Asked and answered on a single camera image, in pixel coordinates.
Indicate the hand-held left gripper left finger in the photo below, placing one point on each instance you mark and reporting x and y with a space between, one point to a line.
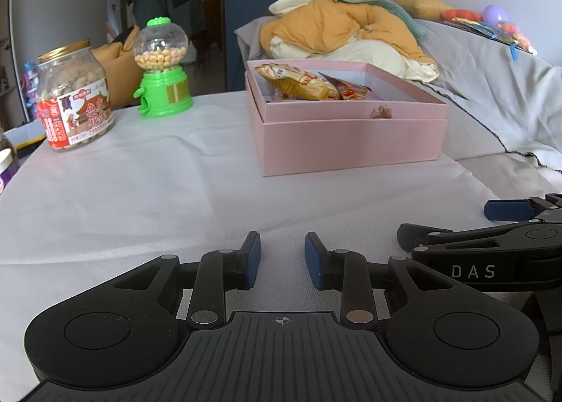
251 259

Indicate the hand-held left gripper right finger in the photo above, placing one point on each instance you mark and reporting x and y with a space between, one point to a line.
314 261

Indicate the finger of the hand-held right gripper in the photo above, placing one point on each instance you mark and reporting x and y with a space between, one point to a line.
421 235
509 209

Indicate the pink gift box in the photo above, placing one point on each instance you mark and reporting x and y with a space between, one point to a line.
351 143

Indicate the red snack packet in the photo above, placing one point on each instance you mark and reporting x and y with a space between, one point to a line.
351 90

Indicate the yellow snack packet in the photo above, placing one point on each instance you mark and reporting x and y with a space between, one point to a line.
298 85

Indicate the white woven tablecloth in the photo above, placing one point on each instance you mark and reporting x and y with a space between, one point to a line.
153 191

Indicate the net of orange balls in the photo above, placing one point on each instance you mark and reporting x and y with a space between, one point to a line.
518 35

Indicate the green gumball machine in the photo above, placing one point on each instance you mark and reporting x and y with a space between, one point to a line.
162 90

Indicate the purple toy egg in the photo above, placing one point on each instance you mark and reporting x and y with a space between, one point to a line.
496 15

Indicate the yellow pillow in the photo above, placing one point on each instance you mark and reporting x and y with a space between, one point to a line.
421 5

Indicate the clear peanut jar gold lid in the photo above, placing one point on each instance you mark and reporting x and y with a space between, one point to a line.
74 116

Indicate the teal cloth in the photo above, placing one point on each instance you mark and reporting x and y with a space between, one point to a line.
395 7

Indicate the orange and cream quilt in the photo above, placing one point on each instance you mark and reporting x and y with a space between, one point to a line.
316 20

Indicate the brown chair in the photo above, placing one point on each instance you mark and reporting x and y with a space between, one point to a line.
211 20

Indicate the small glass jar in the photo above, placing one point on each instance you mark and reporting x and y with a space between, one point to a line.
6 165

